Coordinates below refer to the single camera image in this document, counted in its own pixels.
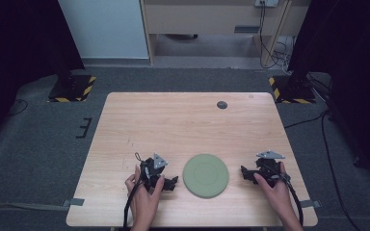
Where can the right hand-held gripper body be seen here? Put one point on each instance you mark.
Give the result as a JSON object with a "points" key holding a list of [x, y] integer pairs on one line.
{"points": [[269, 170]]}

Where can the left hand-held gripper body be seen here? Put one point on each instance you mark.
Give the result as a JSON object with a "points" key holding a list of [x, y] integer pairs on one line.
{"points": [[152, 171]]}

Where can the person's right hand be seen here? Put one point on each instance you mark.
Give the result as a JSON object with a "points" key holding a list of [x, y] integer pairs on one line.
{"points": [[279, 197]]}

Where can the person's left hand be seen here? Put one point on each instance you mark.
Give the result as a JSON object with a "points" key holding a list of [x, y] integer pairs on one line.
{"points": [[143, 202]]}

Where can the grey tape piece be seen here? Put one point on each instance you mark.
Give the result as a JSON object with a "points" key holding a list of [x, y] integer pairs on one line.
{"points": [[75, 202], [310, 203]]}

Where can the grey round table grommet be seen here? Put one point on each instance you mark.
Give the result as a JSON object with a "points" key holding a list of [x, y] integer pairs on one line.
{"points": [[222, 105]]}

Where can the black stand base striped tape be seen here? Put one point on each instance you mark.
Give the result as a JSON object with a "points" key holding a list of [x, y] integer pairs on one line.
{"points": [[75, 89], [294, 93]]}

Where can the white partition panel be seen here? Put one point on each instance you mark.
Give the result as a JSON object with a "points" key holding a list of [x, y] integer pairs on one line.
{"points": [[104, 29]]}

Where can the light wooden desk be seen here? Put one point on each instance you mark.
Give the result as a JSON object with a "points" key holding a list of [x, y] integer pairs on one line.
{"points": [[205, 19]]}

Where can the grey power socket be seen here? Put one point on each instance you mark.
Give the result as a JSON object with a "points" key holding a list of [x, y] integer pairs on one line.
{"points": [[266, 3]]}

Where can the black metal stand post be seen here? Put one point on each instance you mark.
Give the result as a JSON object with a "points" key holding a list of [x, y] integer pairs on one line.
{"points": [[298, 69], [65, 69]]}

